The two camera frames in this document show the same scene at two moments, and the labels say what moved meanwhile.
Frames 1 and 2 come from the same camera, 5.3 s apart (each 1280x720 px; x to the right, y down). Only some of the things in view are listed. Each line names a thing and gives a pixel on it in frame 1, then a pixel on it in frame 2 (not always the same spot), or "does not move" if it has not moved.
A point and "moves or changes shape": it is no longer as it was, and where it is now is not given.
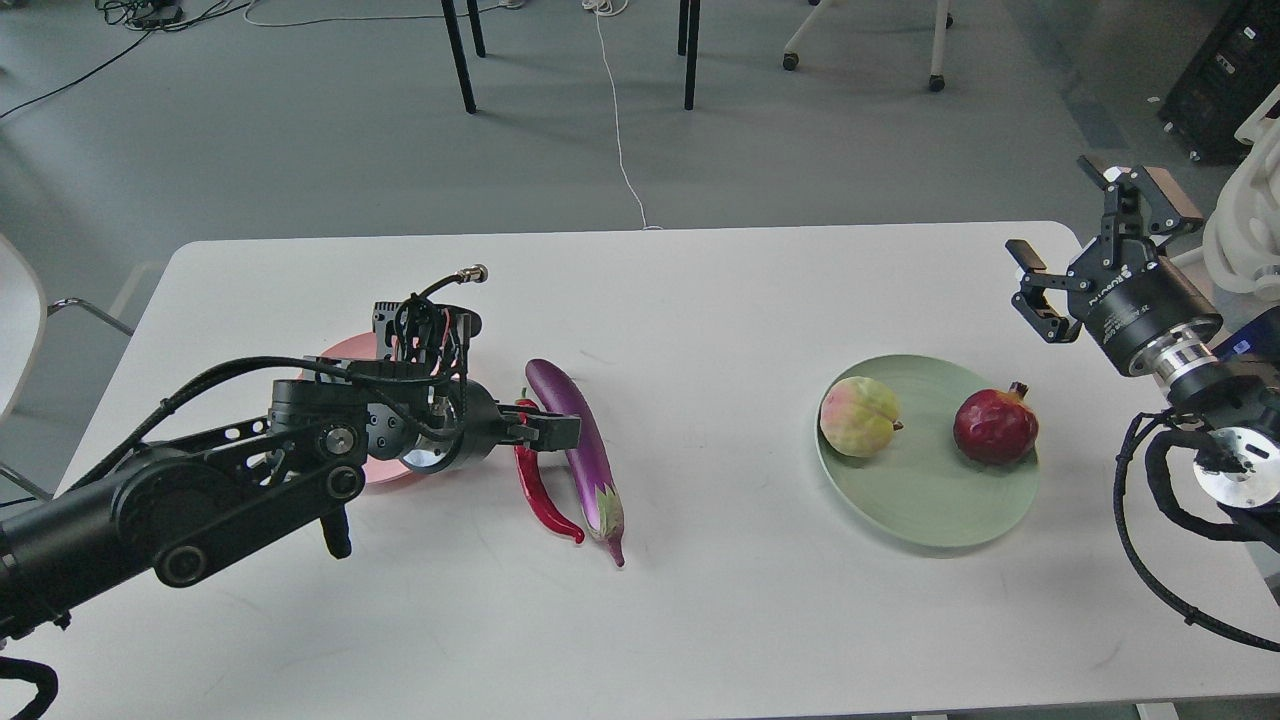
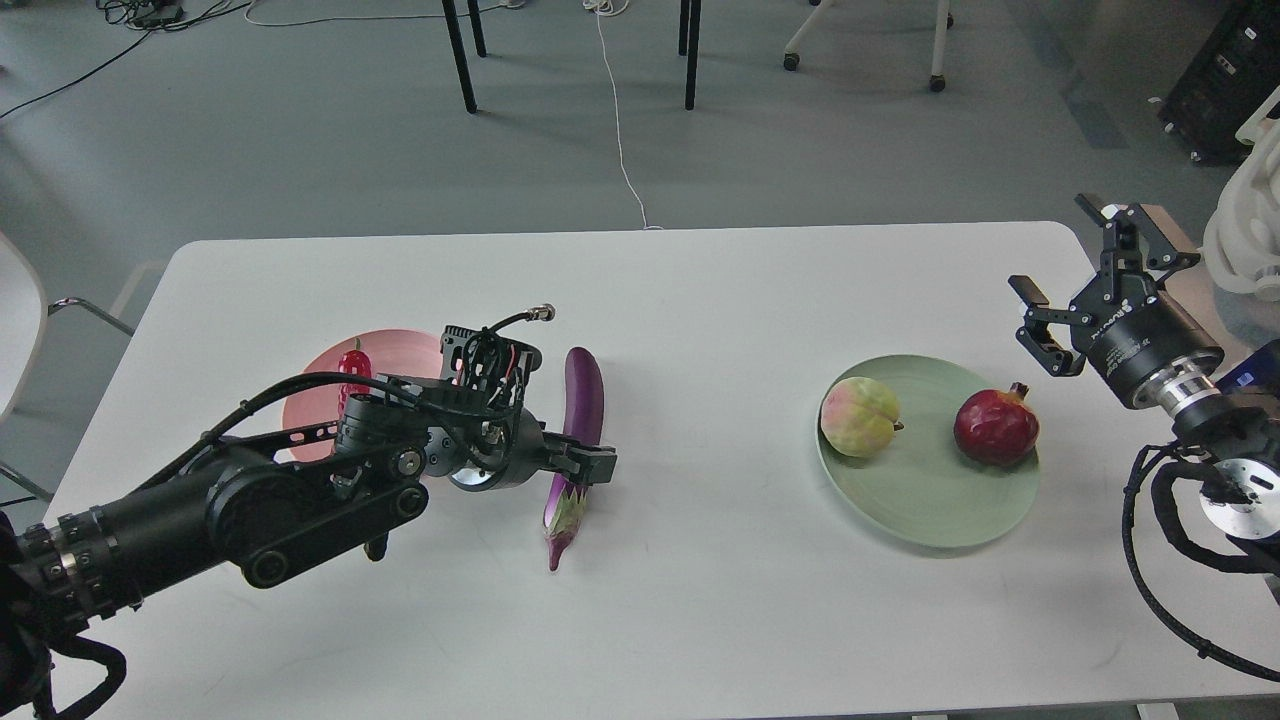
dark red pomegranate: (995, 426) does not move
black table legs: (685, 31) does not move
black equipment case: (1235, 64) does not move
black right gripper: (1144, 313) to (1127, 327)
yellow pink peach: (858, 417) does not move
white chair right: (1240, 248) does not move
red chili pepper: (531, 487) to (358, 362)
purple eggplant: (560, 389) moves or changes shape
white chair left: (22, 333) does not move
